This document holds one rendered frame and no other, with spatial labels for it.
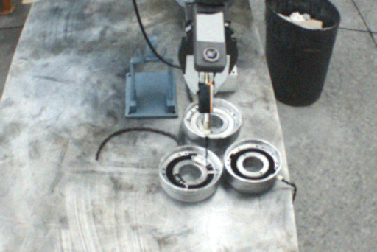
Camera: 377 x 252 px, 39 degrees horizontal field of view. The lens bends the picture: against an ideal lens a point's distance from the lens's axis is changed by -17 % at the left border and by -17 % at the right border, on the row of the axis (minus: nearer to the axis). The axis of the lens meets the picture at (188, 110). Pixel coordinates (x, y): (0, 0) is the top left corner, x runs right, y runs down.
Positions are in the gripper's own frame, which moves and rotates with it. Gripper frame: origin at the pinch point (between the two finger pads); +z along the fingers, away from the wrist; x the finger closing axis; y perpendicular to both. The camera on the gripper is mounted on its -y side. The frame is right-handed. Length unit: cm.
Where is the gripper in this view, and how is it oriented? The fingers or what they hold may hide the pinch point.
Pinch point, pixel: (205, 91)
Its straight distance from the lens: 103.6
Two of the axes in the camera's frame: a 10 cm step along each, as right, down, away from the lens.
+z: -0.4, 7.3, 6.8
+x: -10.0, 0.1, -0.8
